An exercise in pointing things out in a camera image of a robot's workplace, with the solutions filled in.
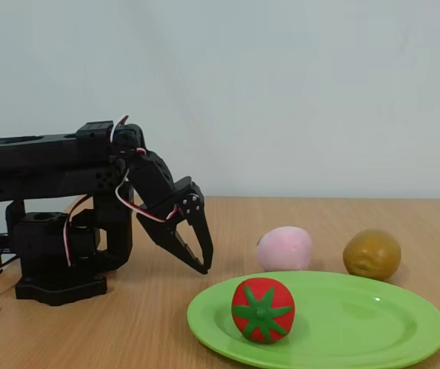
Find pink plush peach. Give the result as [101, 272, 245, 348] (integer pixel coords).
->
[256, 225, 314, 271]

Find green oval plastic plate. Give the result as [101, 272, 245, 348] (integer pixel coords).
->
[187, 270, 440, 369]

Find red toy tomato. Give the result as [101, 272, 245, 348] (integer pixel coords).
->
[231, 277, 296, 344]

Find brown toy kiwi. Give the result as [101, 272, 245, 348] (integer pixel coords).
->
[342, 228, 402, 281]

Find white red wrist servo cable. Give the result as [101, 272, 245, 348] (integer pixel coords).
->
[114, 148, 179, 224]

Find white red elbow servo cable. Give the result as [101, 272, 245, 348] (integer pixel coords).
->
[110, 114, 131, 141]

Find white red base servo cable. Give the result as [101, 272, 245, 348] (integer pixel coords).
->
[62, 194, 90, 268]

